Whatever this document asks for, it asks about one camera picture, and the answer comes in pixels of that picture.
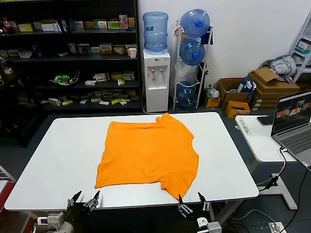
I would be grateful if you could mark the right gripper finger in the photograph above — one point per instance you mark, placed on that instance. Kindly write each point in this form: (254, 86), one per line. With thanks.
(183, 208)
(205, 205)

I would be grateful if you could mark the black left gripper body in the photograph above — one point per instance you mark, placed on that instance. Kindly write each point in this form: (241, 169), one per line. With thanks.
(76, 210)

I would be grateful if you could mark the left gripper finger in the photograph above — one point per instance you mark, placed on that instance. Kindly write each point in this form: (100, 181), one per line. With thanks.
(74, 198)
(93, 201)

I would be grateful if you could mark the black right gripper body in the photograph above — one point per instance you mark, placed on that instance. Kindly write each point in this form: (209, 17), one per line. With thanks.
(200, 214)

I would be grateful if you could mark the orange t-shirt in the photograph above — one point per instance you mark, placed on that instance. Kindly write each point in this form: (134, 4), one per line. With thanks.
(145, 150)

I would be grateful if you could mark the pile of grey clothes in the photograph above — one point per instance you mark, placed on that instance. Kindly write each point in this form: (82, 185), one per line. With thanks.
(283, 65)

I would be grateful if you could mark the white power strip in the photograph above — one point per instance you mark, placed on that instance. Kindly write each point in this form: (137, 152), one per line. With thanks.
(277, 228)

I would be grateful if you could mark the white side table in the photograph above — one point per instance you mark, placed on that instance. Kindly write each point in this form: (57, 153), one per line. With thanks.
(257, 143)

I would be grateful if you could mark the yellow cardboard box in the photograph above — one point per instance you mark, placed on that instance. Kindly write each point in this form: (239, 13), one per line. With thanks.
(236, 112)

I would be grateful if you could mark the small yellow box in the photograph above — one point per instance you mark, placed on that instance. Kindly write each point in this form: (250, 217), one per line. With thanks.
(212, 103)

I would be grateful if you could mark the black phone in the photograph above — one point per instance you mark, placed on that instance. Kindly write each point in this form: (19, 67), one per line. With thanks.
(266, 120)

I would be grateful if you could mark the grey laptop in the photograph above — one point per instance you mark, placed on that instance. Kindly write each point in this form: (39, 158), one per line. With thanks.
(291, 140)

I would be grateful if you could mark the red-rimmed cardboard box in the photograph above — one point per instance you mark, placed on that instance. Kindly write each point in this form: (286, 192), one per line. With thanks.
(230, 97)

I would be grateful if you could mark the grey plastic bag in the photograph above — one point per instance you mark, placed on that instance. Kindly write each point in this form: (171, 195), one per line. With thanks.
(213, 93)

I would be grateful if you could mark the white water dispenser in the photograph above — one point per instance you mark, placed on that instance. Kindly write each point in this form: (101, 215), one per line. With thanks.
(156, 97)

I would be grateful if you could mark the flat white box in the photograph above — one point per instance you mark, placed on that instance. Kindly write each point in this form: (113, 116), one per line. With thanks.
(90, 83)

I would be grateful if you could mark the green white bowl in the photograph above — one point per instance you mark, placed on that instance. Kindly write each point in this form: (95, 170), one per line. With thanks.
(63, 78)

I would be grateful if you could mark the stacked brown cardboard box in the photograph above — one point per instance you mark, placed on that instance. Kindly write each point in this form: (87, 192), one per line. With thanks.
(267, 102)

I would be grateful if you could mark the white box red print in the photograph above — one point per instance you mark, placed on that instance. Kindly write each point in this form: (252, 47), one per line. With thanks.
(102, 77)

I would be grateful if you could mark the blue bag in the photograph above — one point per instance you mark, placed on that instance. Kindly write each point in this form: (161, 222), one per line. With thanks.
(244, 86)

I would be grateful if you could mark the black stand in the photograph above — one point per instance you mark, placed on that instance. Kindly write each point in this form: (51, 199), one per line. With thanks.
(206, 72)

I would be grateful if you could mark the white water jug rack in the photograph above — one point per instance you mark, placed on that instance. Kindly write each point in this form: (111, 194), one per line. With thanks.
(176, 68)

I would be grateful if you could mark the open brown cardboard box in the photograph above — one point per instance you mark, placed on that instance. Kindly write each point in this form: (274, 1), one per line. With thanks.
(274, 82)

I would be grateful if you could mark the black shelving unit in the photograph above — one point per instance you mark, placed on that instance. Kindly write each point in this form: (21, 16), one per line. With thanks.
(48, 59)

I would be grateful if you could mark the dark blue bottle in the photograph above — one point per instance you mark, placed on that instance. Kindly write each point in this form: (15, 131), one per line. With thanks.
(36, 52)

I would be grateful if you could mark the white paper cup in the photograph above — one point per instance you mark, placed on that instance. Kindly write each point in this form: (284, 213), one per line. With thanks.
(132, 53)

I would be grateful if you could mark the white metal shelf rack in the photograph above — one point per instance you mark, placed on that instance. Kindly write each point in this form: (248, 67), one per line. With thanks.
(300, 72)

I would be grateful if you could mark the dark blue cloth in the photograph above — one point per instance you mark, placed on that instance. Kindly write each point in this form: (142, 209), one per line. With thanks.
(207, 38)

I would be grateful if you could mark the pink cloth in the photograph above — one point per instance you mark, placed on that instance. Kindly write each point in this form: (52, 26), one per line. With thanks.
(182, 36)

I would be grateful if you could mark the upright blue water jug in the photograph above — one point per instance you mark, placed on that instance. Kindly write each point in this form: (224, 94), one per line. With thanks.
(155, 31)

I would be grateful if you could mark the pink colourful box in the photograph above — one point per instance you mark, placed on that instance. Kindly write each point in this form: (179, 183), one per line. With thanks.
(123, 21)

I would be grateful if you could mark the cola bottle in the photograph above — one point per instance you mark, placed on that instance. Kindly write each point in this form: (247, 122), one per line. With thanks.
(9, 26)

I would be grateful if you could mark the teal box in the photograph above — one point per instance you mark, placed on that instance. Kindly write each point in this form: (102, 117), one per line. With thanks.
(305, 49)

